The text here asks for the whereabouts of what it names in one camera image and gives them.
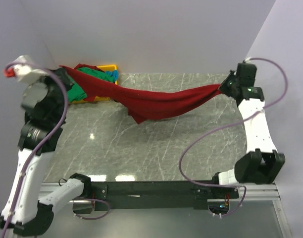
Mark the blue t shirt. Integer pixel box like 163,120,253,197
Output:
105,70,119,83

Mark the green t shirt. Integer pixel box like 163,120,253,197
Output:
67,66,115,103

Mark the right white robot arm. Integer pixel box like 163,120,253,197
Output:
217,62,285,185

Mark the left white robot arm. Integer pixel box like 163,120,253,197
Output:
0,68,92,237

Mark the aluminium frame rail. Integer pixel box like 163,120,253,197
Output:
6,182,292,238

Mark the dark red t shirt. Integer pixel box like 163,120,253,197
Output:
74,63,102,71

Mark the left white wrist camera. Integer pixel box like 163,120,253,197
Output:
3,55,49,85

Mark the yellow plastic bin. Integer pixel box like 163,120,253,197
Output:
68,64,118,104

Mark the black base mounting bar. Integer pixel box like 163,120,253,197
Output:
78,181,239,210

